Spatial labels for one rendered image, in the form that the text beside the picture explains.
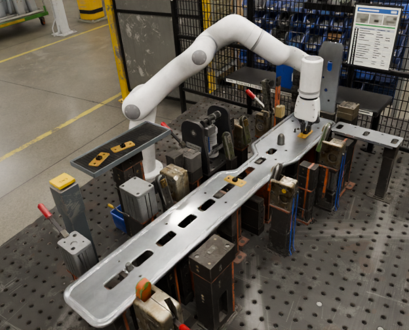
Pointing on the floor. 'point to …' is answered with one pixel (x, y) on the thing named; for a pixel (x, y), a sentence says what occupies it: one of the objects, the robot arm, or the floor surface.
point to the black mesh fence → (303, 51)
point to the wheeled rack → (14, 19)
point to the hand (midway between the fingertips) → (305, 128)
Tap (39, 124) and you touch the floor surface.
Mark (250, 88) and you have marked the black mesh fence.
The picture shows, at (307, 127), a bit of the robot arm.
